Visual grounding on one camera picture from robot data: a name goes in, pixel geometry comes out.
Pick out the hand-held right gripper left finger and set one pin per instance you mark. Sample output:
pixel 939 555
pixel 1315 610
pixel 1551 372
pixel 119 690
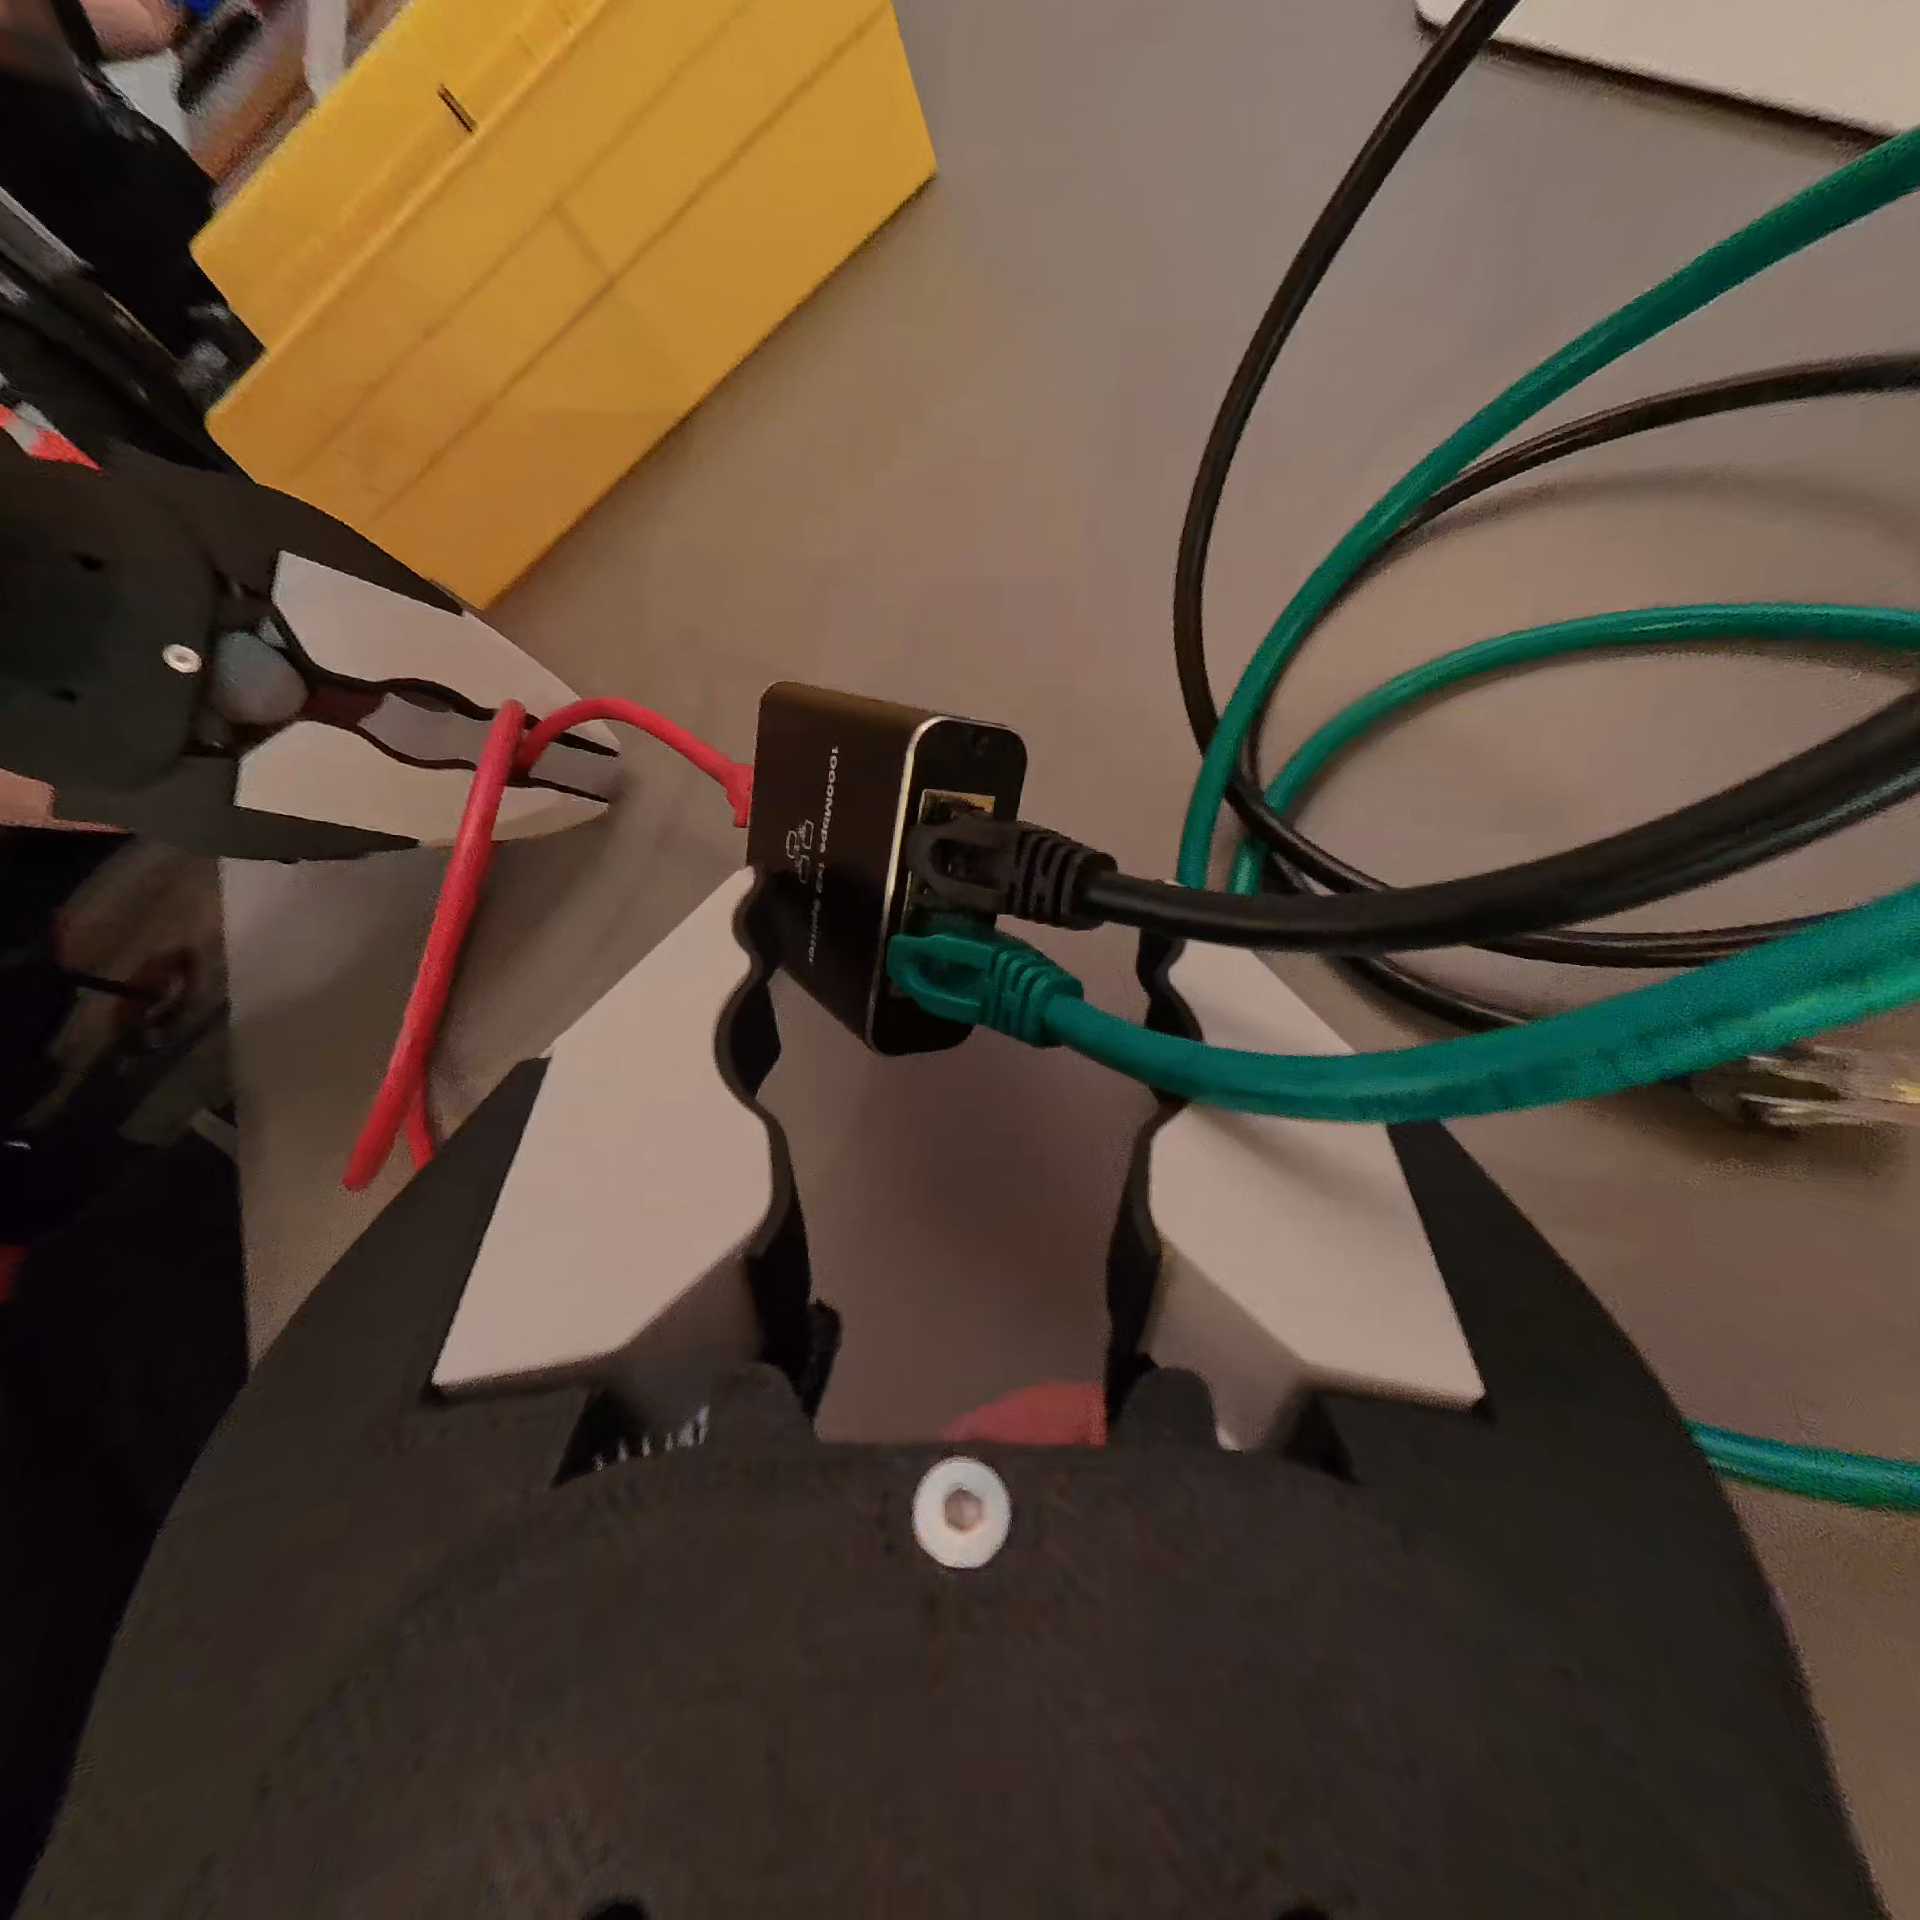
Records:
pixel 599 1172

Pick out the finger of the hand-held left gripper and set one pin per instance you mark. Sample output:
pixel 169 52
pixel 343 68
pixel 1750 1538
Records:
pixel 405 630
pixel 346 788

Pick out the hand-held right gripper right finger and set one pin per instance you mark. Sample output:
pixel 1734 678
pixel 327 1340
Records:
pixel 1306 1261

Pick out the yellow plastic bin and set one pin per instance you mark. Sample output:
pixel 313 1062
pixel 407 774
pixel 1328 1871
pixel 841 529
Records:
pixel 525 301

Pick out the black ethernet splitter box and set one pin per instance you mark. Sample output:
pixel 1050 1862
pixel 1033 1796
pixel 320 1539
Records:
pixel 826 781

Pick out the white flat pad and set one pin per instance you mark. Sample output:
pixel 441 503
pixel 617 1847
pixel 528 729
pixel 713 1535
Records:
pixel 1725 44

